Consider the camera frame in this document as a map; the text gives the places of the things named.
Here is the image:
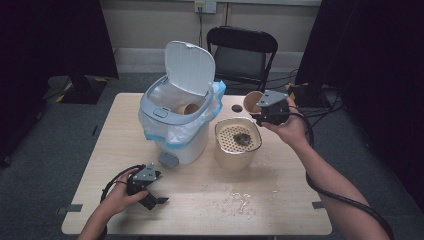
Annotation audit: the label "black folding chair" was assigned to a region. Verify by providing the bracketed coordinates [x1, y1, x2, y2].
[206, 25, 279, 93]

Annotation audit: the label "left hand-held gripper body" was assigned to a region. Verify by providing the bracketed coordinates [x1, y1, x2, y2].
[126, 163, 163, 196]

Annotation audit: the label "black wall cable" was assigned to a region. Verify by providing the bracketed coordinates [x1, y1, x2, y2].
[197, 6, 205, 48]

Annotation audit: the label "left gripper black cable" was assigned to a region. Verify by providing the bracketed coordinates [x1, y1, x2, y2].
[99, 164, 147, 204]

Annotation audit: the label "black floor cables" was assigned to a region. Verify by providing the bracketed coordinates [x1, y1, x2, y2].
[266, 68, 344, 118]

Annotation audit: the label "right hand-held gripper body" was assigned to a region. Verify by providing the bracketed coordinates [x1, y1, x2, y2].
[256, 89, 290, 127]

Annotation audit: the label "person's right hand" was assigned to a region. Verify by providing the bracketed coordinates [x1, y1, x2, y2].
[261, 97, 309, 148]

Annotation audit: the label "beige strainer bucket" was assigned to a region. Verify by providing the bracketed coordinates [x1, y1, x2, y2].
[214, 116, 263, 172]

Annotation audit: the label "dark tea leaves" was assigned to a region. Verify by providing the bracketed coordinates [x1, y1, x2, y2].
[232, 132, 253, 147]

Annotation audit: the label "person's left hand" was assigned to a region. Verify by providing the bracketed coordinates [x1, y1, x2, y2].
[99, 168, 149, 216]

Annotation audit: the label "white wall socket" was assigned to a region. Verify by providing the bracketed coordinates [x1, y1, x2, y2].
[194, 0, 218, 14]

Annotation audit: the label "clear plastic trash bag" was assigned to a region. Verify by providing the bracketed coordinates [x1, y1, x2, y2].
[138, 80, 227, 149]

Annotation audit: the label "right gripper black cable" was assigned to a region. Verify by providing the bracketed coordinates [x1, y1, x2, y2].
[287, 105, 396, 240]

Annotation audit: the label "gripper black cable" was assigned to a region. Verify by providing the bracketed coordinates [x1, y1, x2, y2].
[287, 105, 396, 240]
[99, 164, 147, 204]

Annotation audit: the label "white pedal trash can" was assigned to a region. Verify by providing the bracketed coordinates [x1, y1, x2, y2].
[138, 40, 221, 169]

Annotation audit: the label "black curtain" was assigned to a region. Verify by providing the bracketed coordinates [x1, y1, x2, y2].
[294, 0, 424, 204]
[0, 0, 120, 168]

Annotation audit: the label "black box with yellow tape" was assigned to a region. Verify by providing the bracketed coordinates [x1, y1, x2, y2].
[285, 82, 322, 108]

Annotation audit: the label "spilled water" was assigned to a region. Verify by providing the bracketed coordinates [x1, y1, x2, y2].
[199, 181, 281, 218]

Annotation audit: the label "black stand base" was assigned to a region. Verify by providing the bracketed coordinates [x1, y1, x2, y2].
[59, 75, 109, 105]

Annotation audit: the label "brown paper cup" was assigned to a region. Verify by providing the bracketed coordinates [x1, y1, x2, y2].
[174, 102, 201, 116]
[243, 90, 265, 114]

